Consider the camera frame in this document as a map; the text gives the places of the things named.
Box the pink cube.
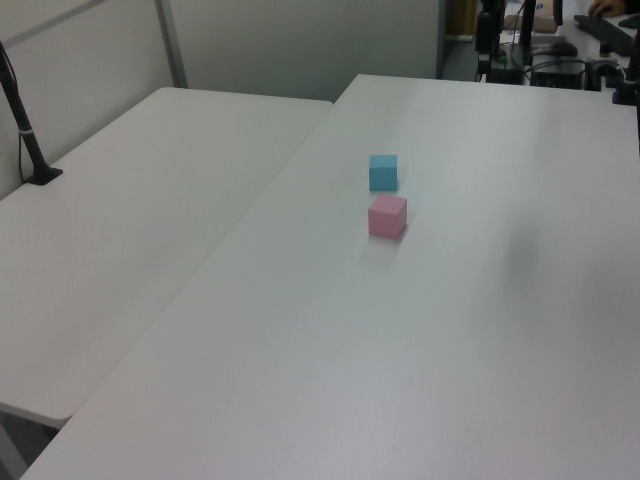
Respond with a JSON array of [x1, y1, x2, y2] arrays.
[[367, 195, 408, 239]]

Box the black equipment box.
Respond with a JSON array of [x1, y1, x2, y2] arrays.
[[530, 59, 587, 90]]

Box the black table clamp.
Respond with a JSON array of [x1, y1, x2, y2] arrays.
[[610, 48, 640, 106]]

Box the black camera pole with base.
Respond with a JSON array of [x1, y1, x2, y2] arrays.
[[0, 40, 64, 187]]

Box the person's hand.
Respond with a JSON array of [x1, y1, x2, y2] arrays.
[[588, 0, 624, 18]]

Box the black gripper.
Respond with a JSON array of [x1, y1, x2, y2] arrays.
[[474, 0, 505, 82]]

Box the grey partition frame post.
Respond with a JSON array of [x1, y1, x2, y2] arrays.
[[154, 0, 189, 90]]

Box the blue cube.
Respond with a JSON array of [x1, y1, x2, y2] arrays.
[[368, 153, 400, 192]]

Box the white side table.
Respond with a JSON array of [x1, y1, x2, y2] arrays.
[[0, 87, 335, 422]]

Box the black keyboard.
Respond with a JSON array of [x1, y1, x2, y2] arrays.
[[573, 13, 640, 57]]

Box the black monitor stand pole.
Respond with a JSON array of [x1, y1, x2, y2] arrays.
[[509, 0, 538, 72]]

